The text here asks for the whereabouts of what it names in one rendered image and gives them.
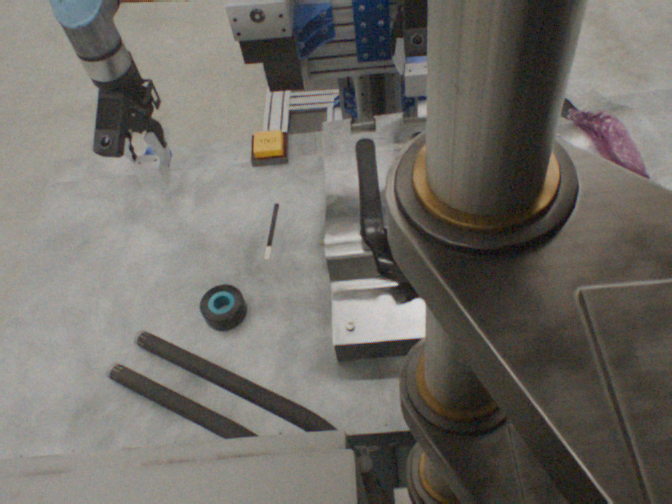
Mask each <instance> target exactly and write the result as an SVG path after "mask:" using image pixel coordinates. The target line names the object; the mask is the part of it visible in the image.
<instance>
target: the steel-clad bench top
mask: <svg viewBox="0 0 672 504"><path fill-rule="evenodd" d="M605 98H606V100H608V101H611V102H613V103H616V104H621V105H625V106H629V107H632V108H634V109H636V110H639V111H640V112H641V113H642V115H643V116H644V117H645V118H646V119H648V120H649V122H650V123H651V124H652V127H653V128H654V129H655V131H656V132H658V134H659V136H660V137H661V140H662V141H663V143H664V144H665V146H666V147H668V150H669V152H670V153H671V155H672V89H666V90H656V91H646V92H636V94H627V95H616V96H606V97H605ZM315 138H316V144H315ZM170 149H171V152H172V154H173V155H172V159H171V162H170V165H169V170H170V172H171V174H172V175H171V178H170V182H169V185H168V188H142V186H141V184H140V181H139V179H138V177H137V176H136V174H135V172H134V169H132V168H133V165H135V164H133V163H132V162H131V161H130V160H128V158H127V157H126V156H125V155H123V156H122V157H119V158H116V157H101V156H89V157H79V158H69V159H60V160H55V162H53V164H54V167H52V170H51V174H50V178H49V182H48V185H47V188H46V193H45V196H44V200H43V204H41V208H40V211H39V216H38V219H37V222H36V227H35V230H34V234H33V238H31V242H30V245H29V250H28V253H27V257H26V261H25V264H24V268H23V272H21V276H20V279H19V284H18V287H17V291H16V295H15V298H13V302H12V306H11V310H10V313H9V318H8V321H7V325H5V329H4V333H3V336H2V340H1V344H0V459H14V458H24V457H28V456H42V455H57V454H68V453H72V452H85V451H99V450H114V448H128V447H143V446H156V445H170V443H184V442H199V441H212V440H225V439H223V438H221V436H218V435H216V434H214V433H212V432H211V431H209V430H206V429H204V428H202V427H200V426H198V425H196V423H194V422H192V421H190V420H188V419H186V418H184V417H181V416H179V415H177V414H176V413H174V412H172V411H169V409H167V408H165V407H163V406H161V405H160V404H157V403H155V402H153V401H151V400H149V399H146V398H144V397H142V395H141V394H139V393H137V392H134V391H132V390H130V389H128V388H126V387H124V386H122V385H120V384H118V383H116V381H113V380H111V379H110V378H108V377H107V376H106V370H107V367H108V366H109V365H110V364H111V363H115V362H116V363H119V364H121V365H122V366H125V367H127V368H129V369H131V370H133V371H136V373H138V374H140V375H142V376H144V377H147V378H149V379H151V380H153V381H155V382H158V383H160V384H162V385H164V387H166V388H168V389H171V390H173V391H175V392H177V393H179V394H182V395H184V396H186V397H188V398H190V399H192V401H195V402H197V403H198V404H200V405H202V406H204V407H207V408H209V409H211V410H213V411H215V412H217V413H220V415H222V416H224V417H226V418H228V419H230V420H233V421H235V422H237V423H239V424H241V425H242V426H245V428H247V429H249V430H250V431H252V432H253V433H255V434H258V435H259V436H268V435H281V434H296V433H306V432H305V431H303V430H301V428H300V427H298V426H296V425H293V424H291V423H289V422H287V421H285V420H283V419H280V418H279V416H277V415H275V414H273V413H271V412H268V411H266V410H264V409H262V408H260V407H258V406H256V405H253V403H251V402H249V401H247V400H245V399H243V398H240V397H238V396H236V395H234V394H232V393H230V392H227V391H225V389H223V388H221V387H219V386H216V385H214V384H213V383H211V382H209V381H207V380H205V379H202V378H200V377H198V375H196V374H194V373H192V372H189V371H187V370H185V369H183V368H181V367H178V366H176V365H174V364H172V363H170V361H168V360H165V359H163V358H161V357H159V356H157V355H154V354H152V353H150V352H148V351H147V350H145V349H142V347H140V346H138V345H136V344H135V343H134V337H135V334H136V333H137V332H138V331H140V330H145V331H147V332H150V333H152V334H155V335H157V337H159V338H161V339H163V340H165V341H168V342H170V343H172V344H174V345H177V346H180V347H182V348H184V349H186V351H188V352H191V353H193V354H195V355H197V356H199V357H201V358H204V359H207V360H209V361H211V362H213V363H216V364H218V366H220V367H222V368H224V369H226V370H229V371H231V372H233V373H236V374H238V375H240V376H243V377H245V378H247V380H249V381H251V382H253V383H256V384H258V385H260V386H262V387H265V388H267V389H270V390H272V391H274V393H276V394H278V395H280V396H283V397H285V398H287V399H289V400H291V401H294V402H297V403H299V404H301V406H303V407H305V408H306V409H309V410H311V411H313V412H315V413H316V414H318V415H319V416H322V417H323V419H325V420H326V421H328V422H329V423H330V424H331V425H333V426H334V427H336V428H337V429H343V431H345V433H346V435H347V436H352V435H366V434H379V433H393V432H407V431H409V429H408V426H407V424H406V422H405V421H404V418H403V413H402V409H401V407H400V401H399V371H400V368H401V364H403V361H404V359H405V357H406V356H397V357H384V358H372V359H359V360H346V361H338V360H337V356H336V351H334V346H333V329H332V305H331V287H330V278H329V273H328V267H327V261H326V249H325V245H319V239H325V214H326V186H325V166H324V144H323V131H318V132H309V133H300V134H290V135H288V164H284V165H274V166H264V167H255V168H252V166H251V162H250V158H251V140H243V141H233V142H223V143H214V144H205V145H195V146H185V147H176V148H170ZM274 204H280V206H278V211H277V218H276V223H275V229H274V235H273V241H272V247H271V253H270V259H269V260H264V254H266V249H267V243H268V237H269V232H270V226H271V220H272V214H273V208H274ZM219 284H231V285H234V287H236V288H237V289H238V290H240V291H241V292H242V294H243V297H244V299H245V302H246V305H247V314H246V317H245V319H244V320H243V322H242V323H241V324H240V325H237V327H236V328H234V329H232V330H229V331H217V330H213V329H211V328H210V327H209V326H208V324H207V322H206V321H205V319H204V317H203V315H202V313H200V309H199V303H200V300H202V297H203V295H204V294H205V293H206V292H207V291H208V290H209V289H211V288H214V287H216V285H219Z"/></svg>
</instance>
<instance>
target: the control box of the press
mask: <svg viewBox="0 0 672 504"><path fill-rule="evenodd" d="M376 490H377V481H376V476H375V470H374V465H372V461H371V458H369V457H368V456H365V455H363V456H359V457H358V458H357V456H356V454H355V451H354V450H351V447H350V444H349V439H347V435H346V433H345V431H343V429H337V431H324V432H310V433H296V434H281V435H268V436H254V437H240V439H226V440H212V441H199V442H184V443H170V445H156V446H143V447H128V448H114V450H99V451H85V452H72V453H68V454H57V455H42V456H28V457H24V458H14V459H0V504H369V503H368V499H367V494H371V493H374V492H375V491H376ZM366 493H367V494H366Z"/></svg>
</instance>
